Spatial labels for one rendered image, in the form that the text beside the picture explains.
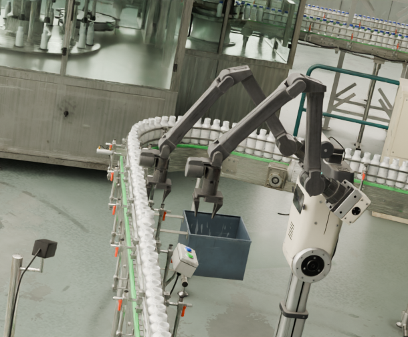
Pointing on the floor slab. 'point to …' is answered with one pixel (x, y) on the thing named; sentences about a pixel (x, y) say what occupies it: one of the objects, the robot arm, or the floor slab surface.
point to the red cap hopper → (380, 87)
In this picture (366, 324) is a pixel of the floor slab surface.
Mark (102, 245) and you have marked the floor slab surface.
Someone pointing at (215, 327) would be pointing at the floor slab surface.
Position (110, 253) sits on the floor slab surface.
